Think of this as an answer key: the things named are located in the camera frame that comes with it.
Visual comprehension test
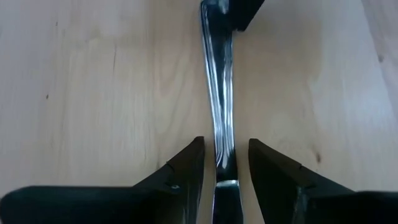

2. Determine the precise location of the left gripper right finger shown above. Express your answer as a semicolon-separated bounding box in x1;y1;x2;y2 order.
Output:
248;138;398;224

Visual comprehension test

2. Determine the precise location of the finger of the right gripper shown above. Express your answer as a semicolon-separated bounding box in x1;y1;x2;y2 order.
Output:
229;0;266;32

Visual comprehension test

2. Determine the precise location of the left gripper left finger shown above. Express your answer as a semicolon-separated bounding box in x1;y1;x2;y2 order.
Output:
0;136;205;224

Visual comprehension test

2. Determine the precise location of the silver table knife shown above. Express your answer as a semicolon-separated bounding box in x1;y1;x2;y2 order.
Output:
199;0;245;224

